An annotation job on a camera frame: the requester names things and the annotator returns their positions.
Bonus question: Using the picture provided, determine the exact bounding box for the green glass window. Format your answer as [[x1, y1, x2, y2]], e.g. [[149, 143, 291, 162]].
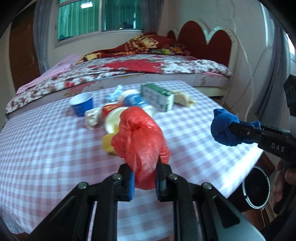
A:
[[54, 0, 145, 44]]

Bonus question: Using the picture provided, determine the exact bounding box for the yellow plastic wrapper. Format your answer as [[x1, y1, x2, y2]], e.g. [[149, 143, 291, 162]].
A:
[[102, 133, 121, 156]]

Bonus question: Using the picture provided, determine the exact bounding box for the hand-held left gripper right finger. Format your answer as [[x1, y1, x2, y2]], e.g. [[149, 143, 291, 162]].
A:
[[156, 160, 266, 241]]

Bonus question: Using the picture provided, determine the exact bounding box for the blue paper cup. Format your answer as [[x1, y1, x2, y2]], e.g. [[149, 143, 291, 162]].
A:
[[69, 92, 94, 117]]

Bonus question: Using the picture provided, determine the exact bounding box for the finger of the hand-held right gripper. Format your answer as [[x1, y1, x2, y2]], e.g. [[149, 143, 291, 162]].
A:
[[261, 124, 291, 136], [230, 122, 262, 143]]

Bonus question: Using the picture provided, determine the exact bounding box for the grey curtain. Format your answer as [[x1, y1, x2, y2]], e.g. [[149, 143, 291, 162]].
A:
[[141, 0, 171, 35], [33, 0, 50, 72], [260, 3, 292, 79]]

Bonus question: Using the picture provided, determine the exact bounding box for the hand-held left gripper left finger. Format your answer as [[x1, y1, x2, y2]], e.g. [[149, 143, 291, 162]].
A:
[[26, 163, 136, 241]]

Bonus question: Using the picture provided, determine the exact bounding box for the bright side window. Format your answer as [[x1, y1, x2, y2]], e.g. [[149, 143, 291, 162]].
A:
[[285, 32, 296, 56]]

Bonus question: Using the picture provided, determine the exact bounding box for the red plastic bag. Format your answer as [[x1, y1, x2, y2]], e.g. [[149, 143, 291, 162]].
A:
[[111, 107, 171, 190]]

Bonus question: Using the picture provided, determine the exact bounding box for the pink bed sheet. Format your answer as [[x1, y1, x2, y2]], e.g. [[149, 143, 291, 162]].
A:
[[16, 54, 81, 94]]

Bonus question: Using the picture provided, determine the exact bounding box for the floral bedspread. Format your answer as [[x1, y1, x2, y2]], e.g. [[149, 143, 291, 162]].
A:
[[6, 57, 233, 121]]

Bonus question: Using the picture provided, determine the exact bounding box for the blue cloth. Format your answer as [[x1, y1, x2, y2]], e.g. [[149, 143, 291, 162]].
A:
[[210, 108, 262, 147]]

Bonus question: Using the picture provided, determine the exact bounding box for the black bin with metal rim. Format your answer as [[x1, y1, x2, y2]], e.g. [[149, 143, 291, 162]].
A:
[[242, 166, 270, 209]]

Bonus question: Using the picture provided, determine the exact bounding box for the red printed blanket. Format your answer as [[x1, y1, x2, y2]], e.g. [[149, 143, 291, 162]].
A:
[[76, 32, 191, 65]]

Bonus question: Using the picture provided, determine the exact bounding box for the green white carton box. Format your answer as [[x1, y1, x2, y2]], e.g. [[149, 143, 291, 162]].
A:
[[141, 83, 175, 113]]

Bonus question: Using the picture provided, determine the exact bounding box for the red white scalloped headboard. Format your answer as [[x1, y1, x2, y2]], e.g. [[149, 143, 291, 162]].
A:
[[166, 20, 237, 67]]

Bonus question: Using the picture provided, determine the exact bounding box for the brown wooden door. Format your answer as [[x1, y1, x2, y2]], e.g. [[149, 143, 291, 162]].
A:
[[9, 17, 41, 91]]

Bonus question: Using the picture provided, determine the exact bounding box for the tan paper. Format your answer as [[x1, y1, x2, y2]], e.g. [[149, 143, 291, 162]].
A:
[[173, 91, 196, 107]]

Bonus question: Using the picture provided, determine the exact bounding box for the red yellow paper cup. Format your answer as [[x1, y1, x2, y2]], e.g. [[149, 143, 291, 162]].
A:
[[100, 104, 129, 135]]

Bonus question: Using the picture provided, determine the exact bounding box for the white bed frame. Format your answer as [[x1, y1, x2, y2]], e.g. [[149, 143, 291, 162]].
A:
[[192, 73, 233, 99]]

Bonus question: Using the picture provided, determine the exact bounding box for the white cable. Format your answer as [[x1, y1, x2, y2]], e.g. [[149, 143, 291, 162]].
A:
[[217, 9, 272, 121]]

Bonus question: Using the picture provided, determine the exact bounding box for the crumpled blue white tissue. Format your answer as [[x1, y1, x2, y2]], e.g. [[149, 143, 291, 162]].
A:
[[106, 85, 125, 102]]

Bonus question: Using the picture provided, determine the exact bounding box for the white blue plastic bottle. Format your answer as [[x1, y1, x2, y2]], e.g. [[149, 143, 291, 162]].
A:
[[117, 89, 155, 116]]

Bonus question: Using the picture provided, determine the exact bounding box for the cream paper napkin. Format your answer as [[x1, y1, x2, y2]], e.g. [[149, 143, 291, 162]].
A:
[[84, 108, 103, 129]]

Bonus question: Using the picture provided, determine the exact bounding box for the person's right hand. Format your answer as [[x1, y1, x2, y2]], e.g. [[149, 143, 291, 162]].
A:
[[271, 159, 292, 207]]

